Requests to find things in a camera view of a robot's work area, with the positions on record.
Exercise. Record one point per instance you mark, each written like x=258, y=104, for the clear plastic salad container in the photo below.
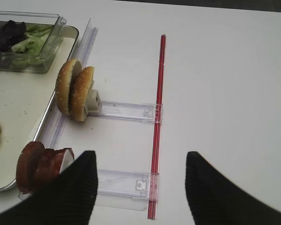
x=49, y=49

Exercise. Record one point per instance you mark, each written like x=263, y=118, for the clear pusher track upper right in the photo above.
x=146, y=113

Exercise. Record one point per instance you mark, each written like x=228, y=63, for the purple cabbage leaves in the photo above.
x=11, y=33

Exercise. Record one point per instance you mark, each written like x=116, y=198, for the white pusher block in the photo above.
x=67, y=161
x=93, y=102

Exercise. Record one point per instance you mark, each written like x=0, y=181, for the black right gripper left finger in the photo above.
x=67, y=200

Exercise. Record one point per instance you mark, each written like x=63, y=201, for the clear pusher track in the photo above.
x=127, y=190
x=146, y=113

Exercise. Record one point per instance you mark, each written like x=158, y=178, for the green lettuce in container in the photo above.
x=37, y=35

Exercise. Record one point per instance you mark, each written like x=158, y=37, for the sesame bun top front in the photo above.
x=64, y=82

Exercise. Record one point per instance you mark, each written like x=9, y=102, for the white pusher block lower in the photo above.
x=67, y=161

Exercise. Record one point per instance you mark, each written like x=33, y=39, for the sesame bun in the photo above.
x=80, y=91
x=64, y=82

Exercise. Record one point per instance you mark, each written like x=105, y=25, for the clear pusher track lower right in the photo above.
x=127, y=190

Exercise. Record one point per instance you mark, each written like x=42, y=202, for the meat patty front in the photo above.
x=27, y=164

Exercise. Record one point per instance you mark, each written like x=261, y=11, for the red straw rail right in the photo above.
x=157, y=133

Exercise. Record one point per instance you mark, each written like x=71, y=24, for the white metal tray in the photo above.
x=24, y=99

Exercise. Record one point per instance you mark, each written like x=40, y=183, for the stacked meat patties rear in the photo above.
x=49, y=167

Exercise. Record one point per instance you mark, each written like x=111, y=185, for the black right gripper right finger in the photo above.
x=215, y=200

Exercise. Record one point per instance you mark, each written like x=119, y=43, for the white pusher block upper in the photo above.
x=93, y=102

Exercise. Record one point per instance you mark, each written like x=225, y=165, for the sesame bun top rear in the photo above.
x=80, y=91

